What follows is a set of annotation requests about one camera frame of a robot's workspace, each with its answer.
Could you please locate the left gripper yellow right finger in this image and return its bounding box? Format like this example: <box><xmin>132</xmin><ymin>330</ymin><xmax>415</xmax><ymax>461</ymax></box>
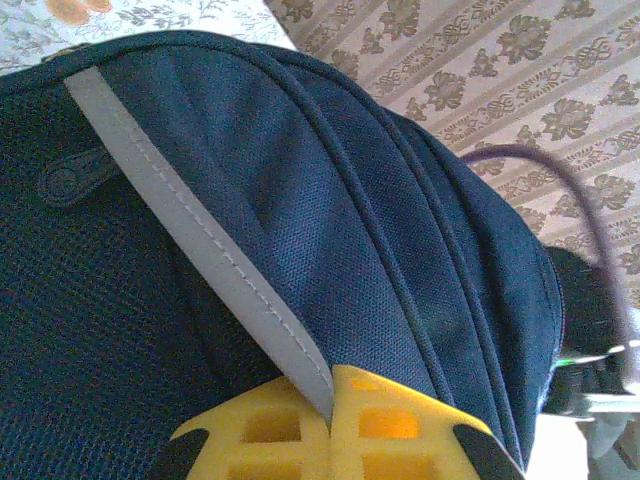
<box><xmin>329</xmin><ymin>363</ymin><xmax>527</xmax><ymax>480</ymax></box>

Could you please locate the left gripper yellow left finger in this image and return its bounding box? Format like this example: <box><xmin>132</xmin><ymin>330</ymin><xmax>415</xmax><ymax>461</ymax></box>
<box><xmin>157</xmin><ymin>377</ymin><xmax>334</xmax><ymax>480</ymax></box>

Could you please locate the navy blue backpack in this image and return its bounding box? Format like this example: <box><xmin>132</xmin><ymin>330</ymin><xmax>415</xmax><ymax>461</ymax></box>
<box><xmin>0</xmin><ymin>29</ymin><xmax>566</xmax><ymax>480</ymax></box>

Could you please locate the floral tablecloth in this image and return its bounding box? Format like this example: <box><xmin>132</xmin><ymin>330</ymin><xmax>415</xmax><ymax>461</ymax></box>
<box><xmin>0</xmin><ymin>0</ymin><xmax>296</xmax><ymax>76</ymax></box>

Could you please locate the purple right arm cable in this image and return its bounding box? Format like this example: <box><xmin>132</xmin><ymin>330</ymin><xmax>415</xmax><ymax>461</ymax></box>
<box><xmin>459</xmin><ymin>143</ymin><xmax>632</xmax><ymax>351</ymax></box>

